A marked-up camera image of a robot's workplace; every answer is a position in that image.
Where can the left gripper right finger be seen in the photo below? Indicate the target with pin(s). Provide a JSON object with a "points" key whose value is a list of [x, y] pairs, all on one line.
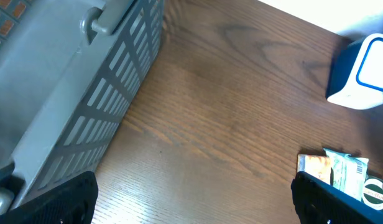
{"points": [[317, 202]]}

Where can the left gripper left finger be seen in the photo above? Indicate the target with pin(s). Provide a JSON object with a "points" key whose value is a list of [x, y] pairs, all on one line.
{"points": [[71, 202]]}

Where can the small orange carton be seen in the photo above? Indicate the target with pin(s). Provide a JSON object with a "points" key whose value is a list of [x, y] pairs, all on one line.
{"points": [[317, 166]]}

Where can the teal snack packet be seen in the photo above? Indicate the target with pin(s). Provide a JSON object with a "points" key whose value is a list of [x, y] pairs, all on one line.
{"points": [[349, 173]]}

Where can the grey plastic mesh basket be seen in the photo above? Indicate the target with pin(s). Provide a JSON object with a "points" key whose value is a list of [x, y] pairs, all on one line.
{"points": [[69, 70]]}

